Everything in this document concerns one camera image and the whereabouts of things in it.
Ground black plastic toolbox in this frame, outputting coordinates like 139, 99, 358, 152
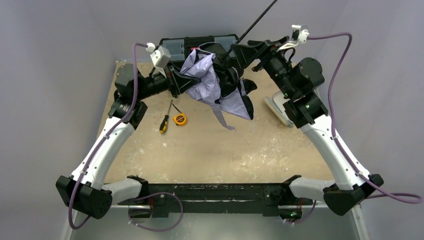
159, 34, 239, 64

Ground lilac umbrella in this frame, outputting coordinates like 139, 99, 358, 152
178, 0, 280, 131

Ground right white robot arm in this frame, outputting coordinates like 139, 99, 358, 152
231, 37, 384, 216

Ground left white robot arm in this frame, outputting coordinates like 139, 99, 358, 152
55, 63, 201, 219

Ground yellow tape measure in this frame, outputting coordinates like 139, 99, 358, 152
172, 103, 188, 126

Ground yellow black screwdriver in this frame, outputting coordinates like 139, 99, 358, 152
159, 100, 173, 134

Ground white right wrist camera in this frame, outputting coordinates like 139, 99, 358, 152
277, 24, 310, 52

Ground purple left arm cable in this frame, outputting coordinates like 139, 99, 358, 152
67, 42, 184, 232

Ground aluminium frame rail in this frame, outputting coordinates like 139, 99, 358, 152
59, 60, 370, 240

